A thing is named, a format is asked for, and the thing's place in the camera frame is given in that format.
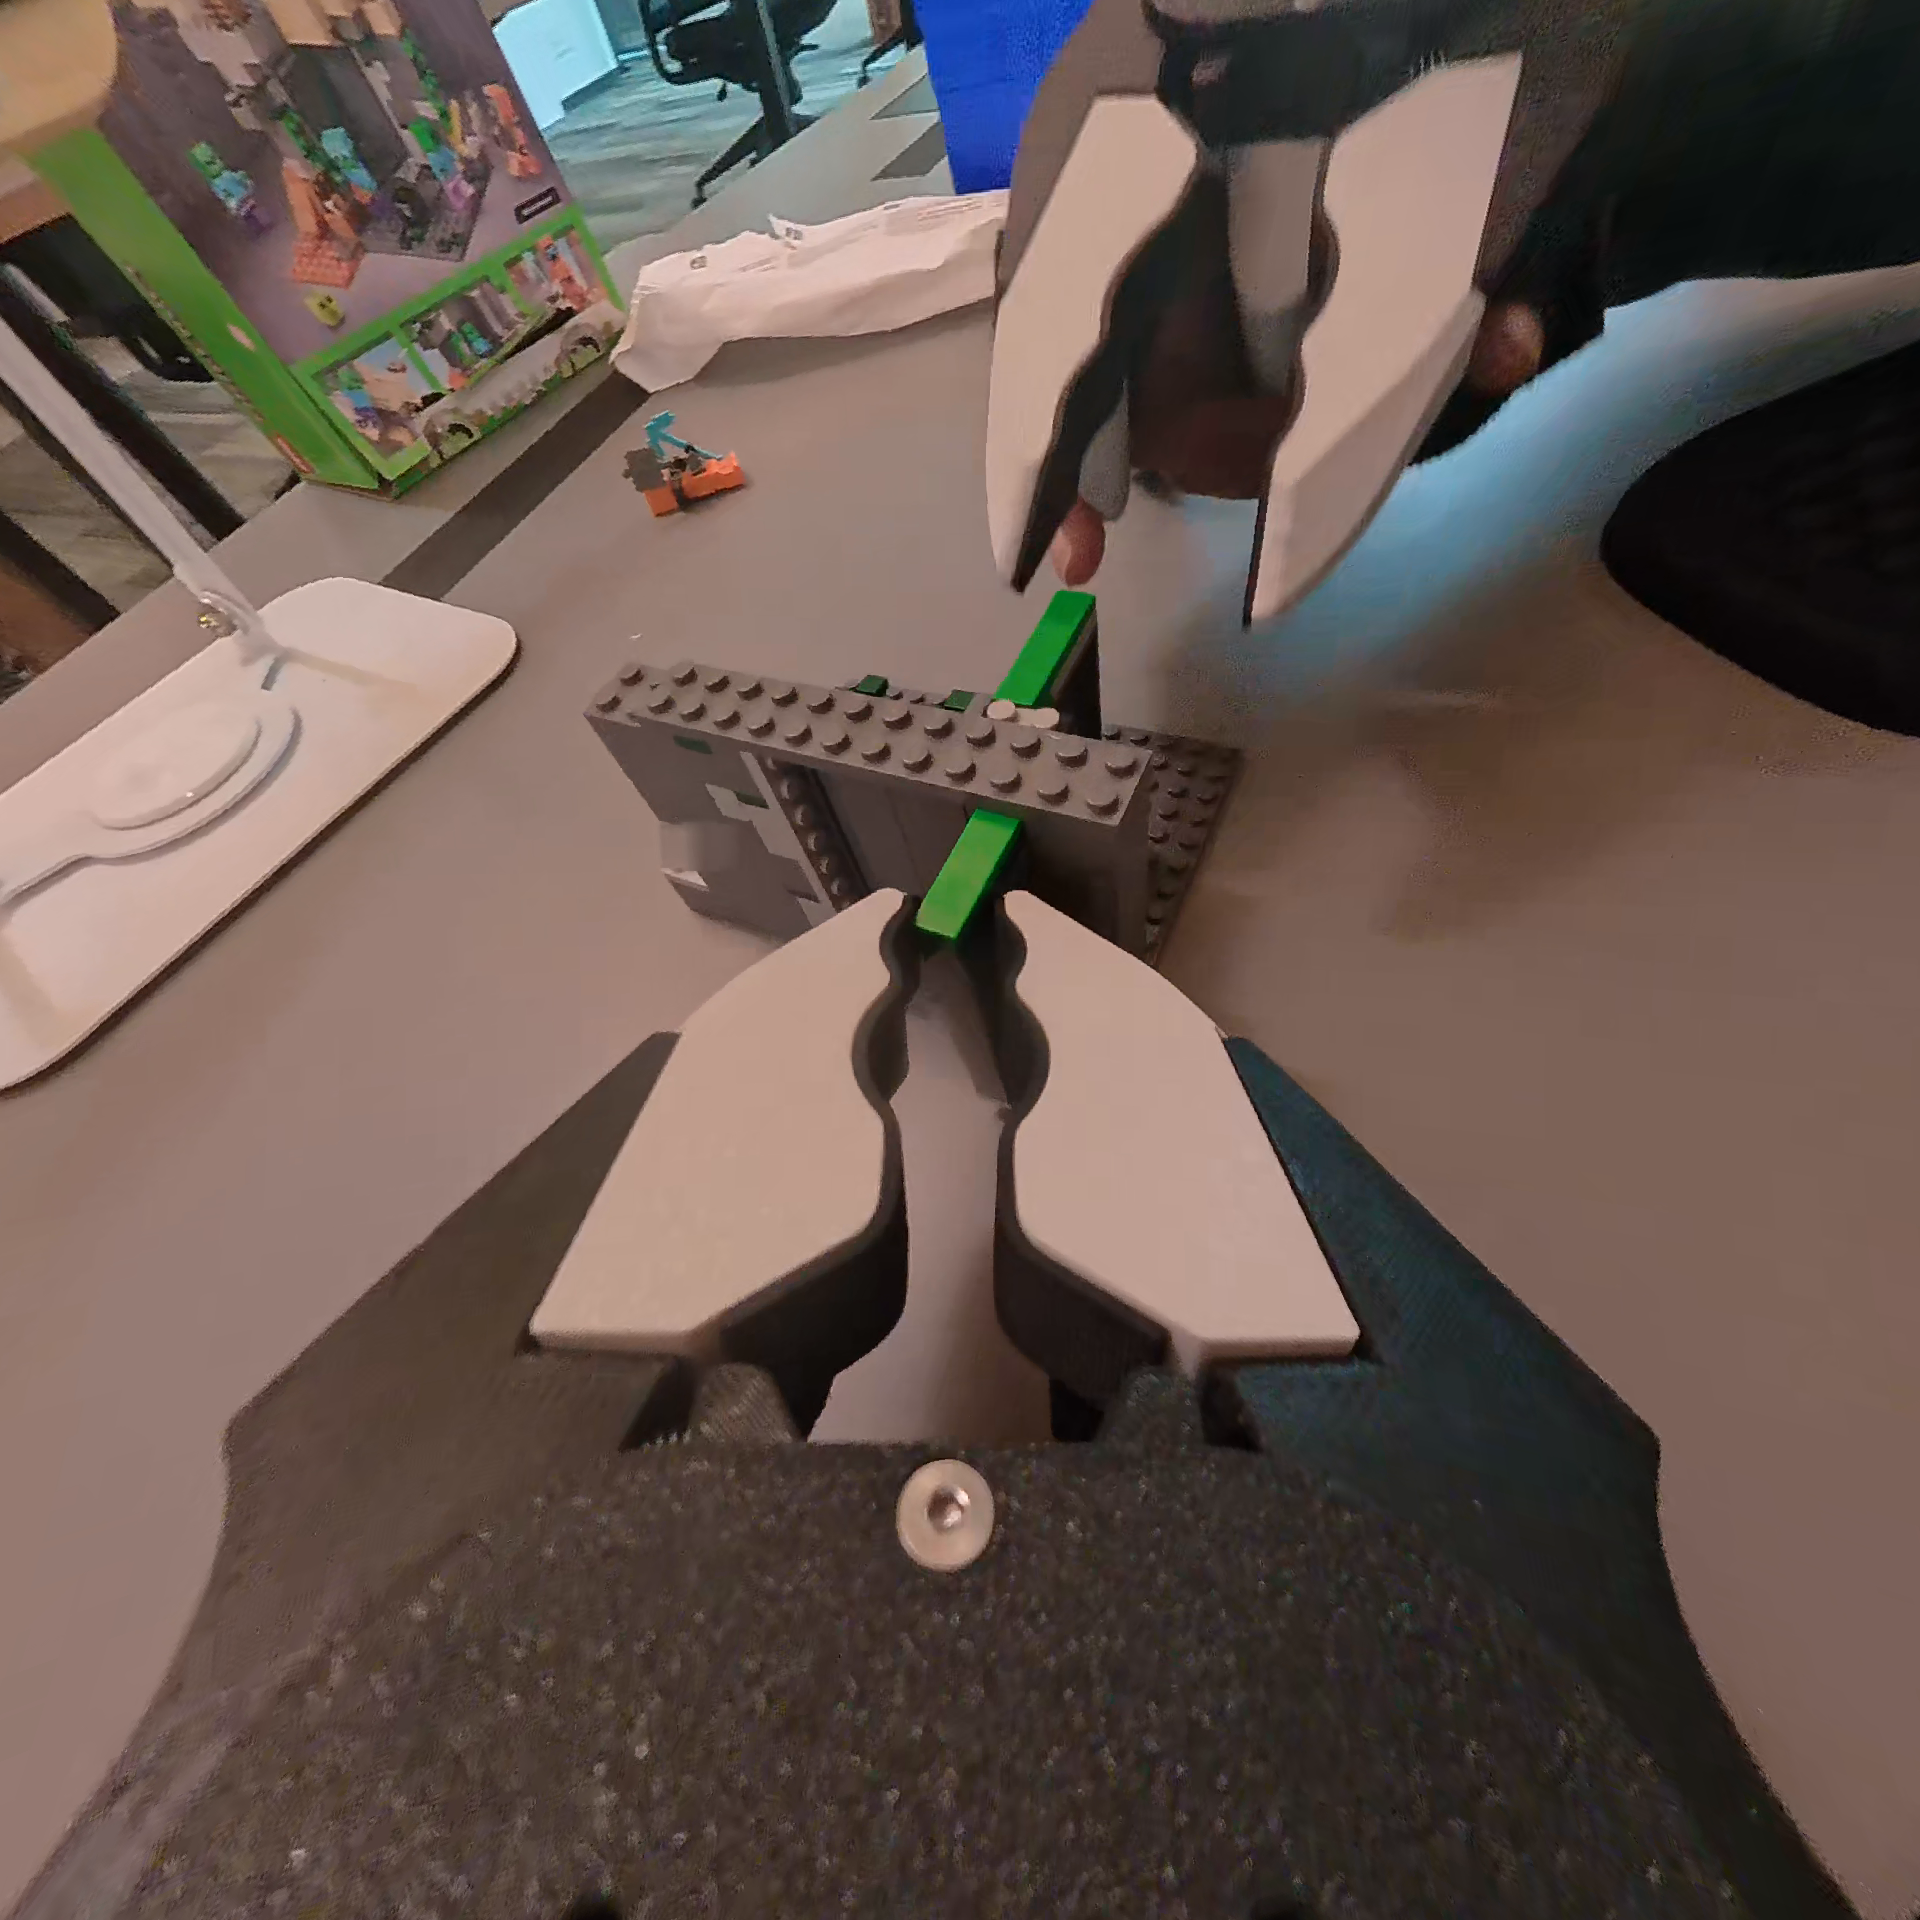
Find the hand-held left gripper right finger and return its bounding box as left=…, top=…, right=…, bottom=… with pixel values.
left=992, top=886, right=1366, bottom=1373

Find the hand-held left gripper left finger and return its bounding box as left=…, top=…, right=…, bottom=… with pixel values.
left=529, top=886, right=913, bottom=1404

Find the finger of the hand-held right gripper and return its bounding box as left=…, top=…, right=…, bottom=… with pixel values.
left=987, top=93, right=1205, bottom=594
left=1241, top=53, right=1528, bottom=632

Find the grey brick wall model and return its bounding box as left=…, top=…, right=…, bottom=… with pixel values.
left=586, top=592, right=1248, bottom=968

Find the green tile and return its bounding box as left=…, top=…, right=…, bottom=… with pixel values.
left=987, top=590, right=1101, bottom=705
left=915, top=809, right=1030, bottom=946

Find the long dark grey studded plate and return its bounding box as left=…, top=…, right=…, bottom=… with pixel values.
left=586, top=661, right=1157, bottom=845

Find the grey desk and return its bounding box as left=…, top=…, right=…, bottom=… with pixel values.
left=0, top=46, right=1920, bottom=1920

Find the black mesh desk chair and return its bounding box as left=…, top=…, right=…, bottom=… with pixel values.
left=1598, top=343, right=1920, bottom=741

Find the person's right hand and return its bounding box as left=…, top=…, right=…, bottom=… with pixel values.
left=1049, top=223, right=1296, bottom=588

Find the blue plastic bin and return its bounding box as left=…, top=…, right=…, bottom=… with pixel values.
left=913, top=0, right=1095, bottom=197

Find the crumpled white paper bag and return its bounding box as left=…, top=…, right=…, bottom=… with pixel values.
left=613, top=186, right=1010, bottom=394

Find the orange toy brick figure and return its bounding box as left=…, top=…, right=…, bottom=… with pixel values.
left=622, top=404, right=750, bottom=519

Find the black office chair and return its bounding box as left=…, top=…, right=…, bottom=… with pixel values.
left=638, top=0, right=842, bottom=208

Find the white adjustable book stand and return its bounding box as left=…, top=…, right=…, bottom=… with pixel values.
left=0, top=0, right=519, bottom=1092

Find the green toy brick set box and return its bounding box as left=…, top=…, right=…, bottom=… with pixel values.
left=24, top=0, right=629, bottom=501

